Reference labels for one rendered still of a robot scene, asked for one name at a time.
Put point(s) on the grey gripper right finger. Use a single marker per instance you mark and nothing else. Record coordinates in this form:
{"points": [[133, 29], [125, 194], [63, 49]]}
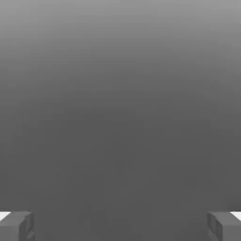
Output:
{"points": [[227, 227]]}

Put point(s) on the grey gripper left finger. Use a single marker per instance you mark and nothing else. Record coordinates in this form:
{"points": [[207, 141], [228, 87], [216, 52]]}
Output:
{"points": [[13, 227]]}

